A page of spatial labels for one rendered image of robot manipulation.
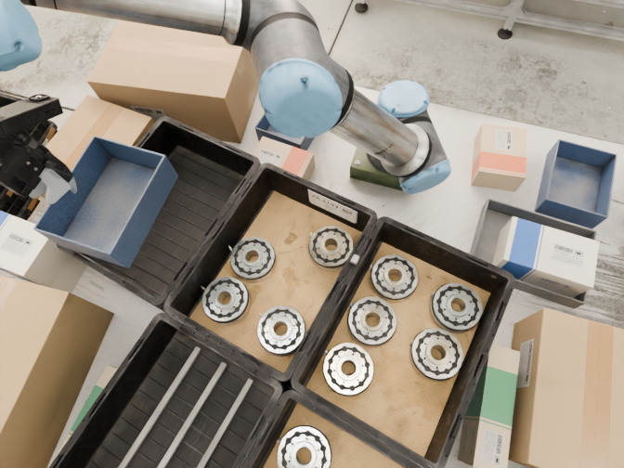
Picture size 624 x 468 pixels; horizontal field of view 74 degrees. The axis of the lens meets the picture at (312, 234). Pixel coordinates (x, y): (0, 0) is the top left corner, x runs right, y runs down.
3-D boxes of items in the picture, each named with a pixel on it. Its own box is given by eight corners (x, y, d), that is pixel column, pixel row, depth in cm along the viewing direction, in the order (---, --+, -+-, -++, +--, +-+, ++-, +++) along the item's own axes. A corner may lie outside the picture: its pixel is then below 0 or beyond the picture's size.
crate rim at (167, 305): (265, 165, 99) (263, 160, 97) (379, 217, 92) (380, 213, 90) (163, 311, 86) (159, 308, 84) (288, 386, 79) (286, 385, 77)
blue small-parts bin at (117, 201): (111, 156, 83) (93, 135, 77) (178, 175, 81) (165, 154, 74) (58, 244, 76) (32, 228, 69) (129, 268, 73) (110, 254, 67)
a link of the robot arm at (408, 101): (412, 104, 109) (421, 66, 97) (429, 146, 104) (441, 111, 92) (368, 115, 109) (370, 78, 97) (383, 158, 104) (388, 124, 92)
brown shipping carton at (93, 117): (115, 130, 132) (87, 94, 118) (173, 151, 128) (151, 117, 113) (56, 207, 122) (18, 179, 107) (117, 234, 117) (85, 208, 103)
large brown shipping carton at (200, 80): (121, 127, 132) (85, 81, 114) (153, 58, 144) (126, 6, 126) (240, 144, 127) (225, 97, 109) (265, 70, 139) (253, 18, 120)
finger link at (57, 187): (59, 214, 74) (19, 186, 66) (78, 186, 76) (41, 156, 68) (72, 218, 73) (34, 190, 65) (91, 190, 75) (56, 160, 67)
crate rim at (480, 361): (380, 217, 92) (381, 213, 90) (513, 279, 85) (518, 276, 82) (288, 386, 79) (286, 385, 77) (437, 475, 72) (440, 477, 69)
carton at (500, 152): (474, 138, 123) (482, 123, 116) (516, 145, 121) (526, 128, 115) (470, 185, 117) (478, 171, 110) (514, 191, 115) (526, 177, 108)
